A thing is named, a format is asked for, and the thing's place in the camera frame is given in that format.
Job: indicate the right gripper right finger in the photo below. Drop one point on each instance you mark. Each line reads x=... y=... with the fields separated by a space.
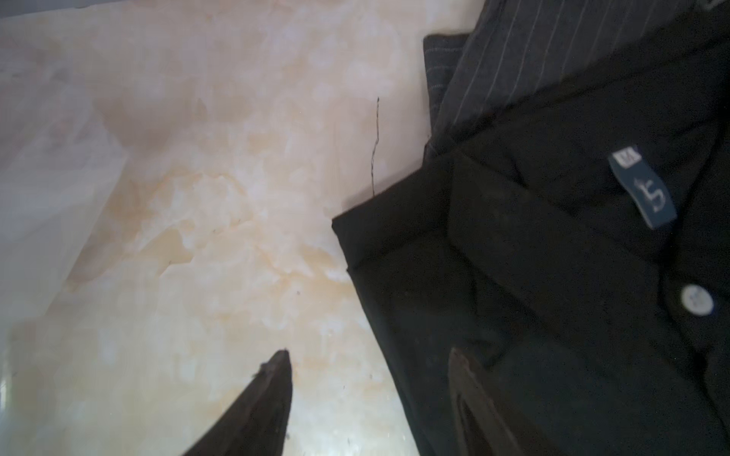
x=485 y=421

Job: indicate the clear vacuum bag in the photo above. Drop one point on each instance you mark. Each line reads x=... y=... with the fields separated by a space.
x=59 y=165

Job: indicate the black shirt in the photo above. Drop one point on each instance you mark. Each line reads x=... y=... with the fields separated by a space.
x=577 y=245

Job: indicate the grey pinstripe folded garment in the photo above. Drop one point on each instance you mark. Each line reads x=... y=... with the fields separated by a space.
x=519 y=47

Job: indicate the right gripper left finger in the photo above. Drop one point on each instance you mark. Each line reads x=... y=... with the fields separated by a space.
x=256 y=422

